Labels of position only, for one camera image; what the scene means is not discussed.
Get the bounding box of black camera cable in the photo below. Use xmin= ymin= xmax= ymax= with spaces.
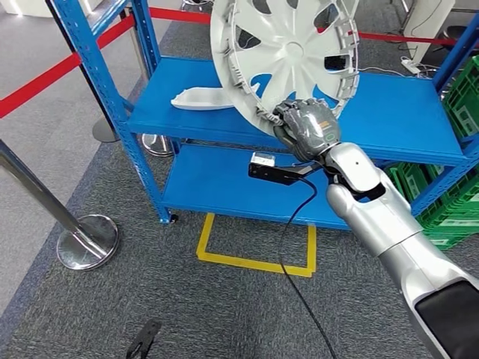
xmin=279 ymin=176 xmax=338 ymax=359

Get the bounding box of white table leg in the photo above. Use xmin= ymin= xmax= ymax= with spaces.
xmin=403 ymin=0 xmax=456 ymax=64

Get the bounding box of white cabinet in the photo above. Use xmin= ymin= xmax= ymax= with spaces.
xmin=10 ymin=0 xmax=49 ymax=19

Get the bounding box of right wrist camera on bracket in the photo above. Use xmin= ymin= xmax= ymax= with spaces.
xmin=248 ymin=152 xmax=324 ymax=187

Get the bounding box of white power strip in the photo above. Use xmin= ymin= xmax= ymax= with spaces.
xmin=400 ymin=55 xmax=422 ymax=76

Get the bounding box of silver plastic wheel hubcap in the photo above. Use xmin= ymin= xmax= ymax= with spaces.
xmin=209 ymin=0 xmax=361 ymax=137

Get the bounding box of white curved plastic part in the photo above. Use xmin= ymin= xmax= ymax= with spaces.
xmin=171 ymin=86 xmax=234 ymax=111

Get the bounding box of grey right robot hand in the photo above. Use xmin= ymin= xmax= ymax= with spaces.
xmin=272 ymin=98 xmax=341 ymax=164

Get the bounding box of blue metal shelf rack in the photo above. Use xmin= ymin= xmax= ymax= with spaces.
xmin=46 ymin=0 xmax=479 ymax=234

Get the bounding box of chrome stanchion with round base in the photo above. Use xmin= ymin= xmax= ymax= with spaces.
xmin=119 ymin=7 xmax=176 ymax=158
xmin=0 ymin=139 xmax=120 ymax=272

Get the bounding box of black post stanchion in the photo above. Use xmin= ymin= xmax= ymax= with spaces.
xmin=45 ymin=0 xmax=122 ymax=144

